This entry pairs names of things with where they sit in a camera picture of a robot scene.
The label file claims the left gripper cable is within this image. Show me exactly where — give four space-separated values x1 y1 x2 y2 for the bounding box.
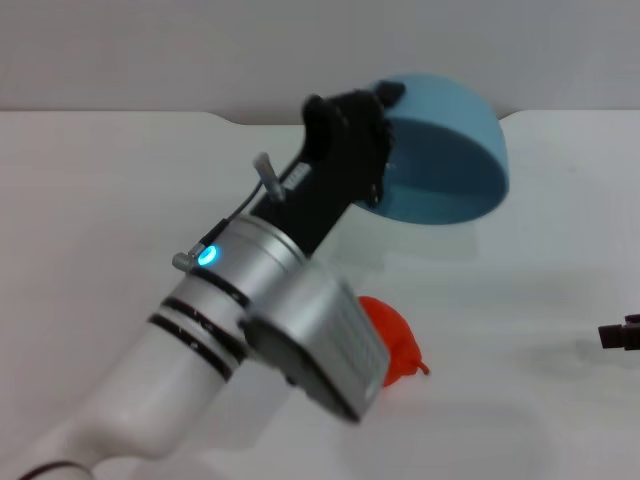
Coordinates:
172 152 287 271

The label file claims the left wrist camera housing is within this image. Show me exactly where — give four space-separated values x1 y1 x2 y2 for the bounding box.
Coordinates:
239 273 392 425

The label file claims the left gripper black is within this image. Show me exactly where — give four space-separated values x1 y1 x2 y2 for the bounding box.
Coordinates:
248 78 408 258

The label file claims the dark left arm cable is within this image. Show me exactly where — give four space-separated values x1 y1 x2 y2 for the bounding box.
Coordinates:
14 458 94 480

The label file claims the blue bowl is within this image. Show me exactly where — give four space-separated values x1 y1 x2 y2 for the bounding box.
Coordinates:
372 74 510 226

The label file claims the orange fruit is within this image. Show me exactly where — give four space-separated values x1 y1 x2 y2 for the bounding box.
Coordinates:
357 294 432 389

